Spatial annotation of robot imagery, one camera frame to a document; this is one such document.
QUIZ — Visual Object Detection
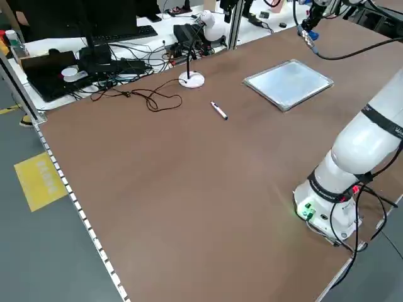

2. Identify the black laptop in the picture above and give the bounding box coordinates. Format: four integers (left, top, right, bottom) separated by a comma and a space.
20, 50, 93, 103

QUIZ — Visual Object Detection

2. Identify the black lamp cable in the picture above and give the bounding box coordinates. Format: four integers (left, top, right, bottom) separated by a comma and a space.
90, 78, 190, 112

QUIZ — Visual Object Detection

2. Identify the pink container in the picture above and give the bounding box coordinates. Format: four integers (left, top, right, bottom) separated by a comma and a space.
267, 0, 287, 14

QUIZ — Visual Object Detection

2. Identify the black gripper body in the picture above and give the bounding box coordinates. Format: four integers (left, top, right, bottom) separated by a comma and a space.
307, 3, 325, 23

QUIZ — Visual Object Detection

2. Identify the black finned power supply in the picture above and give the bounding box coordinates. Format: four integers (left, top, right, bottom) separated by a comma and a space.
173, 23, 206, 45

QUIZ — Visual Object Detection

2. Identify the silver-framed whiteboard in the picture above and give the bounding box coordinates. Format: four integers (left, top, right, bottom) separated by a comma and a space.
242, 59, 336, 113

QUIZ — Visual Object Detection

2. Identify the aluminium frame post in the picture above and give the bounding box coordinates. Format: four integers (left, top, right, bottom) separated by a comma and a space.
0, 52, 48, 126
227, 0, 245, 51

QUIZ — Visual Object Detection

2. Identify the white side table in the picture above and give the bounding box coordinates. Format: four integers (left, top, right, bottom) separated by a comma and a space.
6, 0, 308, 111

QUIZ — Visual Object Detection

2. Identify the black computer monitor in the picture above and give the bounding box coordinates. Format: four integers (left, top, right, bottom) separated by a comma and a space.
17, 0, 140, 64

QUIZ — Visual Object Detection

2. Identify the white marker blue cap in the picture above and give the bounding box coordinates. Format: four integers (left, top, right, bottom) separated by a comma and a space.
210, 101, 229, 122

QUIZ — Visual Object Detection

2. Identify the clear bottle white cap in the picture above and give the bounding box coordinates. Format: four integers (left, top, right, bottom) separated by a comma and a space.
4, 30, 26, 60

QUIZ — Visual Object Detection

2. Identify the white desk lamp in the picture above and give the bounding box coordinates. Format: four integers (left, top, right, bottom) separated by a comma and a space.
178, 9, 229, 90

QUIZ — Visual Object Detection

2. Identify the black keyboard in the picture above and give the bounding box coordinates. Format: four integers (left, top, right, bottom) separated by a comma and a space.
91, 25, 159, 44

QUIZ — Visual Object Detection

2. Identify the black cable silver connector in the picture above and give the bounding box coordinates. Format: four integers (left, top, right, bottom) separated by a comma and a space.
295, 26, 403, 61

